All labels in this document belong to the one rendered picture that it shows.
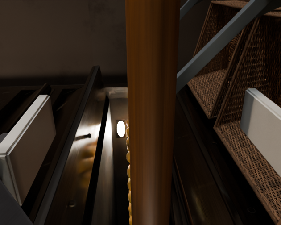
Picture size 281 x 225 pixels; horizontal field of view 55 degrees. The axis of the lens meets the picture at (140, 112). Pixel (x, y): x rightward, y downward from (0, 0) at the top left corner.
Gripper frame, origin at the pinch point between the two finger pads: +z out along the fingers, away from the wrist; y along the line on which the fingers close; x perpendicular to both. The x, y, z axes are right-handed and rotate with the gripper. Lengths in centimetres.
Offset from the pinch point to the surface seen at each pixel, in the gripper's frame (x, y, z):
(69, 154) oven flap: -36, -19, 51
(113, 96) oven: -56, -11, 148
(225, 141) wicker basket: -47, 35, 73
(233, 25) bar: 0.9, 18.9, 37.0
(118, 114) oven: -69, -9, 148
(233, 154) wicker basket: -46, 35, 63
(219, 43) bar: -2.5, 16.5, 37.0
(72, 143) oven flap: -36, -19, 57
